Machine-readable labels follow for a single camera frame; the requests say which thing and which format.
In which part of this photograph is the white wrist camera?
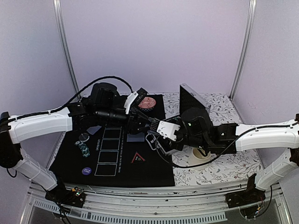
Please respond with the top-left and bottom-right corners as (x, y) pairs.
(157, 121), (180, 141)
(124, 88), (148, 115)

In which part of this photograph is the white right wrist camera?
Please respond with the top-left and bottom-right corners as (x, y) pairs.
(157, 121), (180, 141)

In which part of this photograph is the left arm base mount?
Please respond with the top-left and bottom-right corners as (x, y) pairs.
(45, 182), (86, 208)

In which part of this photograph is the aluminium frame post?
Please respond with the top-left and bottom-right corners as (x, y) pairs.
(229, 0), (257, 101)
(53, 0), (79, 93)

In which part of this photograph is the red patterned ceramic bowl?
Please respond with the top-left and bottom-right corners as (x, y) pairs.
(138, 97), (157, 112)

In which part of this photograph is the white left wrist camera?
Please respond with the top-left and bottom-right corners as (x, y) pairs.
(124, 88), (148, 115)

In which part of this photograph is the dealt blue card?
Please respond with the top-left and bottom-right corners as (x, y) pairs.
(127, 133), (145, 142)
(86, 126), (102, 135)

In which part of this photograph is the red triangular all-in marker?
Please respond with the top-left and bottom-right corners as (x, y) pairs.
(131, 152), (146, 164)

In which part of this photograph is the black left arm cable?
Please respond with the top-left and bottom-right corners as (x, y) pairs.
(0, 76), (137, 126)

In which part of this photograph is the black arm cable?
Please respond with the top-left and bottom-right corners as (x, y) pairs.
(0, 76), (137, 126)
(155, 125), (299, 168)

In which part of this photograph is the green blue poker chip stack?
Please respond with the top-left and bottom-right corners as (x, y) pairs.
(75, 141), (90, 157)

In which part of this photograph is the right aluminium frame post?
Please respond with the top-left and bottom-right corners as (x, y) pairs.
(229, 0), (257, 101)

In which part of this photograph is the purple small blind button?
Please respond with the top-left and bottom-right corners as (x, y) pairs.
(81, 167), (92, 175)

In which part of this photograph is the floral white tablecloth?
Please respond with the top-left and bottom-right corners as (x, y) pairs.
(80, 92), (262, 187)

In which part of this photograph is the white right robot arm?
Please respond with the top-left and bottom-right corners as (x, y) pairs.
(149, 107), (299, 203)

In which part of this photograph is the aluminium front rail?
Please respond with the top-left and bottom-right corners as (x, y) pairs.
(20, 181), (295, 224)

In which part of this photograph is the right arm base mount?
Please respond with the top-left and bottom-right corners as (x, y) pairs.
(225, 174), (266, 219)

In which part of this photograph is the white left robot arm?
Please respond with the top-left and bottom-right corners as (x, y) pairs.
(0, 82), (148, 203)

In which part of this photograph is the clear acrylic dealer button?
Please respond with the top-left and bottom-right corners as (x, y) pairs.
(78, 133), (90, 142)

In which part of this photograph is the left aluminium frame post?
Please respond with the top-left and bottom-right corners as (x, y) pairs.
(53, 0), (79, 93)

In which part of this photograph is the blue playing card deck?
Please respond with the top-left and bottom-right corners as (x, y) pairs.
(145, 124), (159, 135)

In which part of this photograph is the white ceramic mug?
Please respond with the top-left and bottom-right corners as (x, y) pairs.
(188, 148), (211, 166)

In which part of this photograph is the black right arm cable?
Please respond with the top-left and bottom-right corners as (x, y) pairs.
(155, 125), (299, 168)

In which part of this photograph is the black poker table mat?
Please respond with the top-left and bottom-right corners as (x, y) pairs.
(48, 94), (176, 188)

